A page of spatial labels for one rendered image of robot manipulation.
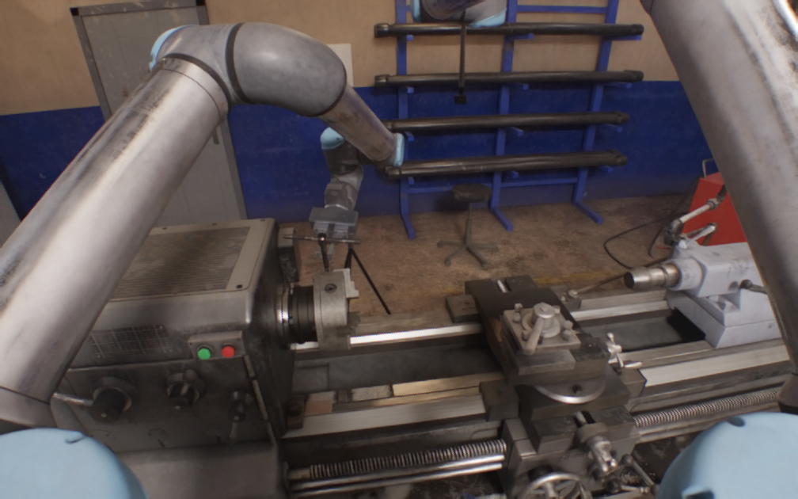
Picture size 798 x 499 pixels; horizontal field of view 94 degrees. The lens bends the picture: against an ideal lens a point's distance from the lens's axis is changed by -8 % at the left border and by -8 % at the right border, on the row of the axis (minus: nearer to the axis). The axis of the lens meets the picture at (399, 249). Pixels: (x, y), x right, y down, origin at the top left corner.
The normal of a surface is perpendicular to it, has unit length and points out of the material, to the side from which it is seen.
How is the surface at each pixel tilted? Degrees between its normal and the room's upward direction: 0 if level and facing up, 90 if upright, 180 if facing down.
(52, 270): 52
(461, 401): 36
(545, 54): 90
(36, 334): 70
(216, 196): 90
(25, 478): 5
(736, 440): 5
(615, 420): 0
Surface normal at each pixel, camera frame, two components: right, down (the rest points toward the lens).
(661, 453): -0.02, -0.87
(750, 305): 0.11, 0.09
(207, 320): 0.08, -0.26
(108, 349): 0.14, 0.49
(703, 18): -0.87, -0.01
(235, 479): 0.05, -0.47
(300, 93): 0.36, 0.77
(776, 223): -0.96, 0.07
